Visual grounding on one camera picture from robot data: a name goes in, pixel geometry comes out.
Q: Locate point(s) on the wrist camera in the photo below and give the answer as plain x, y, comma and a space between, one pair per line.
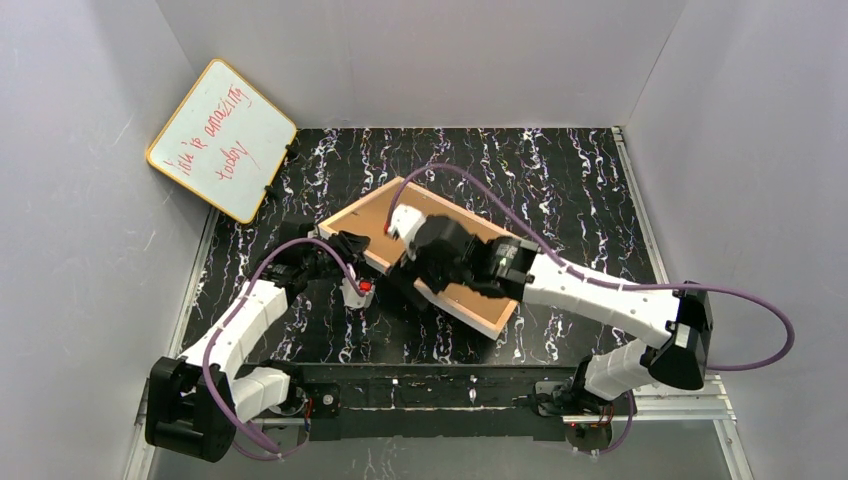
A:
404, 223
357, 295

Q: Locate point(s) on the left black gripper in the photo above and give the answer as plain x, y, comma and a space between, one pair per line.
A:
337, 255

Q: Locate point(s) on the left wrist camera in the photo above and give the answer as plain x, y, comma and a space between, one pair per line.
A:
357, 295

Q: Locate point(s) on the wooden picture frame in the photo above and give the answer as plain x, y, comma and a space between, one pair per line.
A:
513, 256

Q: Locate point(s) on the aluminium rail base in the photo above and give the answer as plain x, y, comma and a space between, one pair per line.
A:
394, 370

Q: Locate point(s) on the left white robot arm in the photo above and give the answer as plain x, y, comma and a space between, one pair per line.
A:
198, 401

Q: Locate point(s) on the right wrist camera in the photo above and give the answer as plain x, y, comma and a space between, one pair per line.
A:
404, 223

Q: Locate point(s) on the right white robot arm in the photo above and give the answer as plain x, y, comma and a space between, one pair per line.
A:
671, 329

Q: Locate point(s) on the whiteboard with red writing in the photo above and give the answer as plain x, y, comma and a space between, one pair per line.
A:
225, 142

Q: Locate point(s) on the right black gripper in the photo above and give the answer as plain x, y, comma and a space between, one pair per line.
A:
411, 266

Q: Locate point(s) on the frame backing board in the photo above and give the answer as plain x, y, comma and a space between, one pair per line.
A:
367, 216

